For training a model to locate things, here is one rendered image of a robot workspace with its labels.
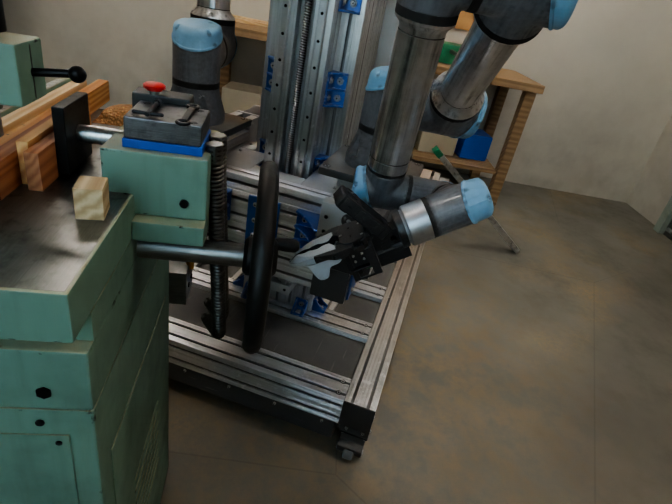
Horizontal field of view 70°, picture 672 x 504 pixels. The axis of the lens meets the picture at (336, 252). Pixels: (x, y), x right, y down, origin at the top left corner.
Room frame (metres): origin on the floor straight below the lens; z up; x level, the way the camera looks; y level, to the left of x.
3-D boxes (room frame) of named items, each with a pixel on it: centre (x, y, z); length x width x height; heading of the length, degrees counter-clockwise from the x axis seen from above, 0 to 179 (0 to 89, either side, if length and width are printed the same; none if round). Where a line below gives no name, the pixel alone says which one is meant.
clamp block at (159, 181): (0.64, 0.27, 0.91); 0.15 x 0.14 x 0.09; 11
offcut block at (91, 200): (0.50, 0.30, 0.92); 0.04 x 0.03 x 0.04; 19
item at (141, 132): (0.65, 0.26, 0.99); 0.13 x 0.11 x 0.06; 11
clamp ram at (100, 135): (0.62, 0.36, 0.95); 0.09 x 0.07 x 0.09; 11
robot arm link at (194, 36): (1.24, 0.43, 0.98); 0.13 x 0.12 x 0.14; 3
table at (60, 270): (0.62, 0.35, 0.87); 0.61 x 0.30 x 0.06; 11
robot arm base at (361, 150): (1.14, -0.05, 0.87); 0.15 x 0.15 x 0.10
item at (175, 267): (0.84, 0.36, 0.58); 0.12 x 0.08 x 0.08; 101
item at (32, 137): (0.64, 0.42, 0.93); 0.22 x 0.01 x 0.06; 11
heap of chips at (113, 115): (0.86, 0.42, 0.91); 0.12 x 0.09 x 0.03; 101
